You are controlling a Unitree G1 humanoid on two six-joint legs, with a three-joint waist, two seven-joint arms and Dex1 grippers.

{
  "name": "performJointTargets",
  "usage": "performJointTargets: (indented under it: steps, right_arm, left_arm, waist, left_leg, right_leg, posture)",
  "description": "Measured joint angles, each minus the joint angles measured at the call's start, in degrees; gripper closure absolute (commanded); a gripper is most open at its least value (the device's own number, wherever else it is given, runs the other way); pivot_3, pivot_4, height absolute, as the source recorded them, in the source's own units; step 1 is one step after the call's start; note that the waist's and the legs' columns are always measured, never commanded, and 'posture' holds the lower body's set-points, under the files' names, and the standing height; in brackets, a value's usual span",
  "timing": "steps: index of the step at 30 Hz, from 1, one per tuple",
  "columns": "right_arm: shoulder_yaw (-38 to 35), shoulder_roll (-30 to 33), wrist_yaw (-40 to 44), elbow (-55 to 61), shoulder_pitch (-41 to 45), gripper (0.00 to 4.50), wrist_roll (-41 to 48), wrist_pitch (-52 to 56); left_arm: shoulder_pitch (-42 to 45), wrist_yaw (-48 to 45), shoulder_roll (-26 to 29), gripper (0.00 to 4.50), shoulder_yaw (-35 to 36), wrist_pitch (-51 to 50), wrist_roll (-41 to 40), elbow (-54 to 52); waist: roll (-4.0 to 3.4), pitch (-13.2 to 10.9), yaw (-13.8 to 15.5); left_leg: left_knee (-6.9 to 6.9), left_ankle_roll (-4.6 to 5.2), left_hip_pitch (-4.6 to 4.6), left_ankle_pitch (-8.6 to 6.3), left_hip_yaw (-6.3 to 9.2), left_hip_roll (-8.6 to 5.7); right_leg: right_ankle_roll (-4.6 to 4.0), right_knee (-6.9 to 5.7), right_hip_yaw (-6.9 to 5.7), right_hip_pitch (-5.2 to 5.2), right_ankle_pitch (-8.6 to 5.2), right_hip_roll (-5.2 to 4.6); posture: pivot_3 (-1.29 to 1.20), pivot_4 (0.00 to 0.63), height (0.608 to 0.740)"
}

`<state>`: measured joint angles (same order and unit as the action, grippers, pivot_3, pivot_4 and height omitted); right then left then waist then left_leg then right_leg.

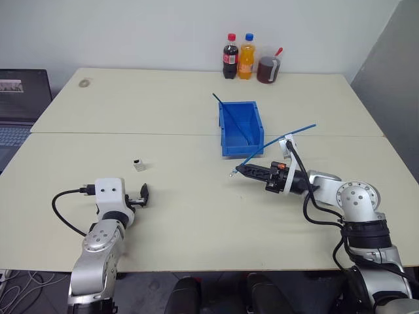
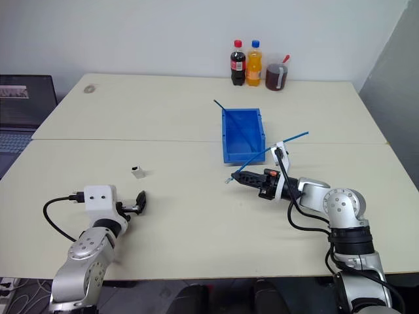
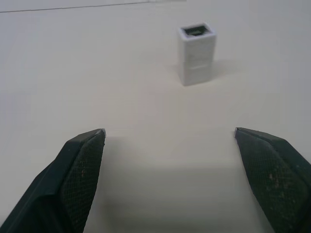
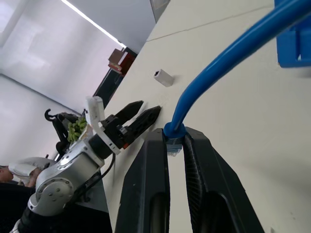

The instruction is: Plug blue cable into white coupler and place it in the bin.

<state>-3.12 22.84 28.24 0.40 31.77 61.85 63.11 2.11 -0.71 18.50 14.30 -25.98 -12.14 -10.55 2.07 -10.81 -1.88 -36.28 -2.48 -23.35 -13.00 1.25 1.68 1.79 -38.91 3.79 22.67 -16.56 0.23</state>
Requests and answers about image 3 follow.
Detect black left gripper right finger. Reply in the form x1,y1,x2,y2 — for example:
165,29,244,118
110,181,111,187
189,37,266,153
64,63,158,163
233,127,311,233

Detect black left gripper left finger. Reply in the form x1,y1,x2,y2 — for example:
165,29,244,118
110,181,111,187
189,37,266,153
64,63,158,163
0,128,106,233

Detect white network cable coupler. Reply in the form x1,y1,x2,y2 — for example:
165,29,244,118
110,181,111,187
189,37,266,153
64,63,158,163
177,22,217,86

